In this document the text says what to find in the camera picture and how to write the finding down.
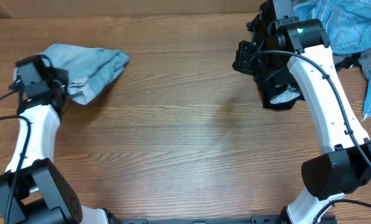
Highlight blue frayed denim jeans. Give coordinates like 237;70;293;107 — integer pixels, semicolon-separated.
291;0;371;118

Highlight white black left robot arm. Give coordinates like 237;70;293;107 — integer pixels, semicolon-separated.
0;54;83;223

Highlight grey cloth garment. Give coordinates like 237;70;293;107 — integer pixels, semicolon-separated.
333;48;371;80

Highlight light blue denim shorts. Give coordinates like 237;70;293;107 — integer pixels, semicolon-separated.
42;44;130;105

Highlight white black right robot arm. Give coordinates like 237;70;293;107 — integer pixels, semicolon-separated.
232;0;371;223

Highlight black garment with patterned lining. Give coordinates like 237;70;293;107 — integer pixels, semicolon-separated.
259;62;360;110

